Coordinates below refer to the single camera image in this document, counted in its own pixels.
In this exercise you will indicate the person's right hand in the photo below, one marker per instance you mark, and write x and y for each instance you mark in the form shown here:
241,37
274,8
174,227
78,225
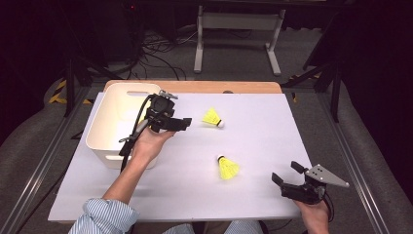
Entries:
315,217

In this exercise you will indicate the aluminium floor rail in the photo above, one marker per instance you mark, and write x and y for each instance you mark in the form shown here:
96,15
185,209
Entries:
45,162
352,162

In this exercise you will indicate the person's striped blue shirt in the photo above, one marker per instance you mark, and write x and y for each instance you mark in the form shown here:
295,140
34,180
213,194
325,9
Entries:
104,217

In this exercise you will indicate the yellow plastic shuttlecock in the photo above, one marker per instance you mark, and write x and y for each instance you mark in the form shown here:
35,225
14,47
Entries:
228,169
211,117

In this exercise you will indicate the white plastic storage bin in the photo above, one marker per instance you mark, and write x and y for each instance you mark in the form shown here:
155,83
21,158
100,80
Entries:
110,123

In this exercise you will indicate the person's left hand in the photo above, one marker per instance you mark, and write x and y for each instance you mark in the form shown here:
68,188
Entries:
146,143

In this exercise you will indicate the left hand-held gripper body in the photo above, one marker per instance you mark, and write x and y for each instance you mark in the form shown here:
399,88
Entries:
160,105

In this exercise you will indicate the white metal stand frame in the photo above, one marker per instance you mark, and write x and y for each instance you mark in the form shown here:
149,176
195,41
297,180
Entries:
240,21

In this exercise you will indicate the black tripod stand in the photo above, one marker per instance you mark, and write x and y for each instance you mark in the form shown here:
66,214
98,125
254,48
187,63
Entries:
69,87
336,94

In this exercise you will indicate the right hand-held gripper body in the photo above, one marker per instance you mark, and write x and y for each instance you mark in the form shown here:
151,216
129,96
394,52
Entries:
308,193

